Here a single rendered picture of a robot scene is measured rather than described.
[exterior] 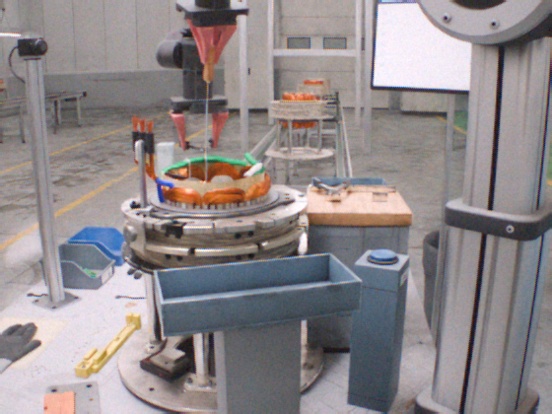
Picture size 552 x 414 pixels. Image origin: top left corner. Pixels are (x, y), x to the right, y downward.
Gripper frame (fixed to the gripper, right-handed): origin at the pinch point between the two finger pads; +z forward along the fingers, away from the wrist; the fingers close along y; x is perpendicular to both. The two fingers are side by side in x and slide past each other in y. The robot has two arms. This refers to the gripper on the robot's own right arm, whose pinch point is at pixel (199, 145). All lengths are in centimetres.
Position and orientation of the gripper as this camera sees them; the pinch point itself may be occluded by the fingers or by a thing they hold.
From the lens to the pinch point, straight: 109.2
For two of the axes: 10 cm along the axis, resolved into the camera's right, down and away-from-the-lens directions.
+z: 0.0, 9.5, 3.2
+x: 2.8, 3.0, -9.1
